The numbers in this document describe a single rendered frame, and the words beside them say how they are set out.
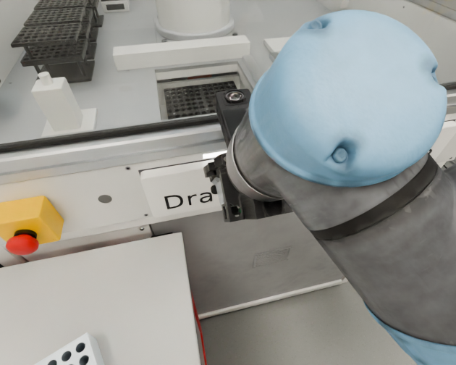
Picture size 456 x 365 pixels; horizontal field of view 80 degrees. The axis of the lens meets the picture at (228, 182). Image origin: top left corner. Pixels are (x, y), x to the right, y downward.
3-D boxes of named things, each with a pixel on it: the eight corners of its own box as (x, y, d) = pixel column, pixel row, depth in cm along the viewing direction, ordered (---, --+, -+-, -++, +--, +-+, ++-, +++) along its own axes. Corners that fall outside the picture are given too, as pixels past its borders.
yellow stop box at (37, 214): (60, 244, 45) (38, 219, 40) (13, 253, 44) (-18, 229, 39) (65, 219, 48) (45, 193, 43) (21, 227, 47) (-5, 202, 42)
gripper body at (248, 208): (221, 222, 36) (236, 223, 24) (209, 159, 37) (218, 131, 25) (276, 211, 37) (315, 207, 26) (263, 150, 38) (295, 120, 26)
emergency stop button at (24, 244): (42, 254, 42) (28, 241, 39) (14, 260, 42) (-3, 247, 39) (46, 237, 44) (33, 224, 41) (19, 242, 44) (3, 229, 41)
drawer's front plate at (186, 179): (297, 191, 56) (310, 150, 47) (153, 218, 51) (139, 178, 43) (294, 185, 57) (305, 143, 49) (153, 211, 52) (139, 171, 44)
